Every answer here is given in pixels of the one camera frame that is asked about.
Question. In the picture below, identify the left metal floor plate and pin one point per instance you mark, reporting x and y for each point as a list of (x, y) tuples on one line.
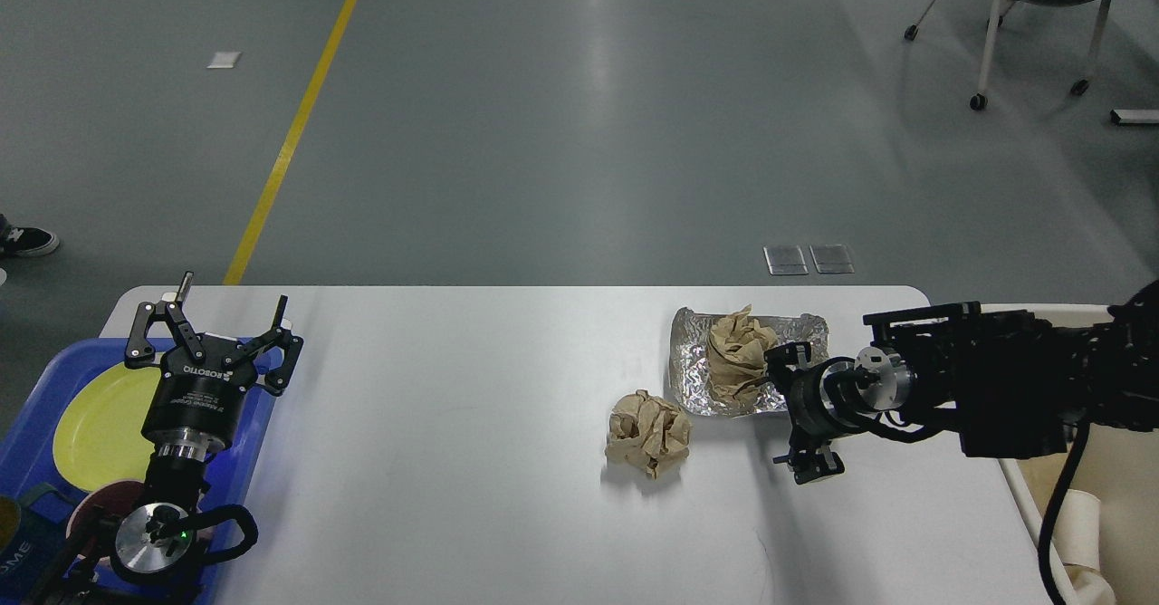
[(786, 260)]

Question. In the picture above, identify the pink mug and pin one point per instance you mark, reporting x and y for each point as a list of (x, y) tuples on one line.
[(100, 501)]

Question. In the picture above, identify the metal floor plate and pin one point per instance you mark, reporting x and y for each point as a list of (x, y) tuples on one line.
[(832, 259), (786, 260)]

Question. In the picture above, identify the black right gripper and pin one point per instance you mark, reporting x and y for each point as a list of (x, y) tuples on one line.
[(814, 419)]

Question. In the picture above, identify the yellow plastic plate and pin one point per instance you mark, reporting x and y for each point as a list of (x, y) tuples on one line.
[(98, 439)]

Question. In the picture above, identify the white bar on floor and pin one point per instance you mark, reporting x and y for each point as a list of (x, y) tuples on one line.
[(1135, 117)]

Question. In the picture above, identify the dark teal mug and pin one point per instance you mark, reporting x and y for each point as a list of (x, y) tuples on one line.
[(32, 532)]

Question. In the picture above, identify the beige plastic bin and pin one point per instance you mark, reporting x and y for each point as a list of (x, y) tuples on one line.
[(1120, 468)]

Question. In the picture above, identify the white paper cup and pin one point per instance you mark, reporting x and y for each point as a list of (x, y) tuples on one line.
[(1077, 531)]

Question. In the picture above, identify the crumpled brown paper on foil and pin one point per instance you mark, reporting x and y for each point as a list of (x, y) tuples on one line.
[(736, 347)]

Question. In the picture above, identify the right metal floor plate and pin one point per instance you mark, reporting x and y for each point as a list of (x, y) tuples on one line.
[(832, 259)]

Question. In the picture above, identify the black and white shoe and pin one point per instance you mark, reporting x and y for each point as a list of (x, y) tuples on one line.
[(28, 242)]

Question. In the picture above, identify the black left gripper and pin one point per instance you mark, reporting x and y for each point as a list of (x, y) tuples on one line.
[(201, 401)]

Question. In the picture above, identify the crumpled brown paper ball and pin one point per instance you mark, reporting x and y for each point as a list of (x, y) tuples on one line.
[(648, 433)]

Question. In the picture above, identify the white floor marker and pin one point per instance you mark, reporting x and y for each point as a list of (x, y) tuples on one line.
[(224, 60)]

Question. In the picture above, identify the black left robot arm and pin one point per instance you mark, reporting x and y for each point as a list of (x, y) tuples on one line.
[(157, 328)]

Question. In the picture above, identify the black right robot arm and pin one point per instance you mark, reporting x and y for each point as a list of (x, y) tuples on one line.
[(1010, 385)]

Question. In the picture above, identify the blue plastic tray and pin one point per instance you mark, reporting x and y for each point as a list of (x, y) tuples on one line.
[(27, 450)]

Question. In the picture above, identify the aluminium foil sheet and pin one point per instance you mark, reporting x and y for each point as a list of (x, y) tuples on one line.
[(689, 373)]

